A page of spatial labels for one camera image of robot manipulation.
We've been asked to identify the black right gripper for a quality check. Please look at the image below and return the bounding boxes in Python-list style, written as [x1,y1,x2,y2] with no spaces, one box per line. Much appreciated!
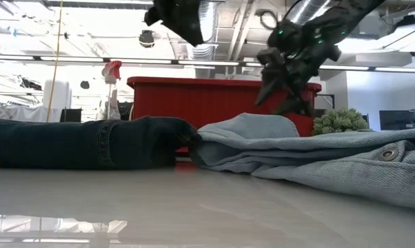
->
[254,19,343,117]

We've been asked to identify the light blue jeans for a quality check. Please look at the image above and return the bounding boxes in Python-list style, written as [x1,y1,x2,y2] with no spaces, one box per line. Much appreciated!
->
[189,112,415,212]

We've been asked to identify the dark navy jeans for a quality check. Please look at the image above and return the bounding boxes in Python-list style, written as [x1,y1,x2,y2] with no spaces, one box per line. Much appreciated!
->
[0,116,202,171]

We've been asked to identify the red plastic laundry bin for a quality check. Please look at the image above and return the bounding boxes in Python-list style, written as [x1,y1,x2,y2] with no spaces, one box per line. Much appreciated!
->
[126,76,323,156]

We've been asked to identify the green artificial plant in pot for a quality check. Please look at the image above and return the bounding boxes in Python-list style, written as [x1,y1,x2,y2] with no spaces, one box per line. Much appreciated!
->
[312,107,370,136]

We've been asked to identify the clear spray bottle red trigger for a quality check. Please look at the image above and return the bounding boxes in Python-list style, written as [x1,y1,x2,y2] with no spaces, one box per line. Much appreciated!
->
[97,61,123,121]

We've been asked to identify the dark computer monitor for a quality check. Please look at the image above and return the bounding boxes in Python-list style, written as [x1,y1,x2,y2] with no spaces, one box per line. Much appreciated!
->
[378,110,415,131]

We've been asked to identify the black upright panel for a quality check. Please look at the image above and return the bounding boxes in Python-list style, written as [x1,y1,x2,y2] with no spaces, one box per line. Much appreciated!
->
[59,108,83,123]

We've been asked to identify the black dome camera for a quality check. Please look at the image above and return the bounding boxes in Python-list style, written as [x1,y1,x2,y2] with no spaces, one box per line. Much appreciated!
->
[138,30,156,49]

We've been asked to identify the ribbed silver air duct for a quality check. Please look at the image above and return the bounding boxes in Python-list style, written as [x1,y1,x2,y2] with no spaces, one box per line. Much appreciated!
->
[185,0,218,61]

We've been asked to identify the smooth silver air duct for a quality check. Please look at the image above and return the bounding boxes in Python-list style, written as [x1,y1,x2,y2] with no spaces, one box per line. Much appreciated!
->
[283,0,332,27]

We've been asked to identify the yellow hanging cord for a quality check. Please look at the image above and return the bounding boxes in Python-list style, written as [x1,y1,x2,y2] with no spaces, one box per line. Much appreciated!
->
[45,0,64,122]

